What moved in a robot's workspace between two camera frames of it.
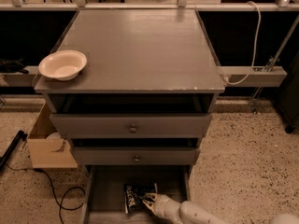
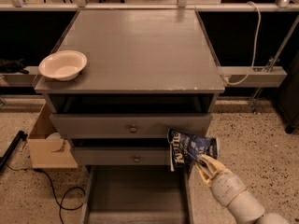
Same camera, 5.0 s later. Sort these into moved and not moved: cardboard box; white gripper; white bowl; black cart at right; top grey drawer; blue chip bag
Moved: white gripper; blue chip bag
Not moved: black cart at right; cardboard box; white bowl; top grey drawer
